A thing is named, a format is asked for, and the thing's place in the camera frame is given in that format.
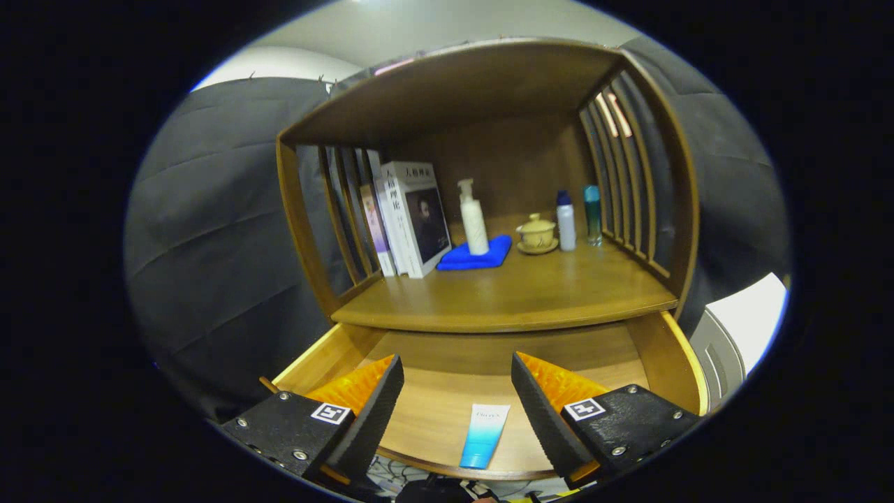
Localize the white bottle blue cap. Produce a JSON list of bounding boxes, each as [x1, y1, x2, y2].
[[556, 190, 577, 252]]

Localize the wooden cabinet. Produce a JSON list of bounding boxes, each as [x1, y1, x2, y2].
[[276, 38, 701, 336]]

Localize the purple spine book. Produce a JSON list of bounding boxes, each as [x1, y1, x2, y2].
[[359, 184, 396, 277]]

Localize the black floor cables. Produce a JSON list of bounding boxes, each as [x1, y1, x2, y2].
[[363, 455, 427, 493]]

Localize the thin white book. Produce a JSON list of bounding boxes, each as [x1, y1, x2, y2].
[[374, 178, 409, 277]]

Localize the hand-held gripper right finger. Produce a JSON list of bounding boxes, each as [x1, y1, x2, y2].
[[511, 351, 701, 490]]

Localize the yellow lidded teacup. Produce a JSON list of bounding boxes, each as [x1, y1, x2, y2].
[[516, 213, 557, 249]]

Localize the blue folded cloth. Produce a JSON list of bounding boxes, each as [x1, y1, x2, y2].
[[437, 235, 513, 271]]

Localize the blue white cosmetic tube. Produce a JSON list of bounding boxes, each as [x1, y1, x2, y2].
[[459, 403, 511, 469]]

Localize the wooden drawer with black knob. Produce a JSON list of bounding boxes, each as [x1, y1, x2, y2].
[[260, 311, 710, 481]]

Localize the wooden countertop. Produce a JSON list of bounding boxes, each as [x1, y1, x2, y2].
[[331, 238, 678, 333]]

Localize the white portrait cover book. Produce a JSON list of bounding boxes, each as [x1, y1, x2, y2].
[[381, 161, 453, 279]]

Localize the clear blue bottle teal cap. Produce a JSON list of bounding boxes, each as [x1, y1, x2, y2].
[[584, 185, 603, 247]]

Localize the black backdrop cloth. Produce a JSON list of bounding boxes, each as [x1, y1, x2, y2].
[[126, 35, 792, 420]]

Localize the white pump bottle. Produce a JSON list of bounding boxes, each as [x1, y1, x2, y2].
[[457, 178, 490, 256]]

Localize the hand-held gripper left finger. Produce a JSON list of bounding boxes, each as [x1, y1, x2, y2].
[[220, 354, 405, 490]]

